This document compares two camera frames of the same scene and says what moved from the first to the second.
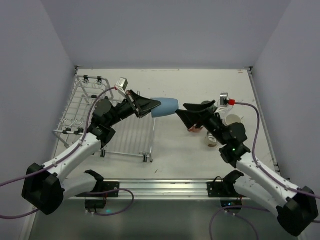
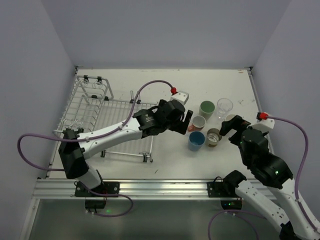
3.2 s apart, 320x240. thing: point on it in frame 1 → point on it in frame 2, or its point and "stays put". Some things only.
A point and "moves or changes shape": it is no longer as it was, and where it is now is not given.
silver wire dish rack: [134, 136] stays put
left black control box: [95, 203] stays put
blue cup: [168, 106] moves or changes shape
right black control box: [231, 203] stays put
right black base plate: [225, 188] stays put
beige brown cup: [211, 140] stays put
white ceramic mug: [232, 118] stays put
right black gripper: [208, 116] → [235, 125]
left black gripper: [133, 104] → [182, 121]
